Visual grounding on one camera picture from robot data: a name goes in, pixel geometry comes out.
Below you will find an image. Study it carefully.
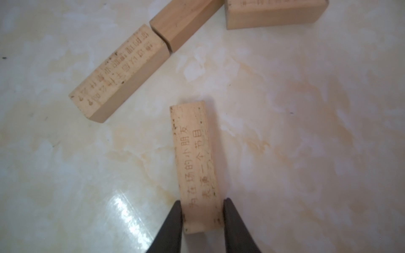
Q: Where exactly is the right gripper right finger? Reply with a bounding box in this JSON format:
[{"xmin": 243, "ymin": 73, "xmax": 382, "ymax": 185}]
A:
[{"xmin": 223, "ymin": 198, "xmax": 261, "ymax": 253}]

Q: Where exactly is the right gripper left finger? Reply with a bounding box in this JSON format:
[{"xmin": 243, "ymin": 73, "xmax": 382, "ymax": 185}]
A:
[{"xmin": 147, "ymin": 200, "xmax": 183, "ymax": 253}]

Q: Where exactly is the natural wood block slanted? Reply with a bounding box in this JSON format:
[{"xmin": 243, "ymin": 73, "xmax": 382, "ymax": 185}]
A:
[{"xmin": 69, "ymin": 24, "xmax": 170, "ymax": 123}]

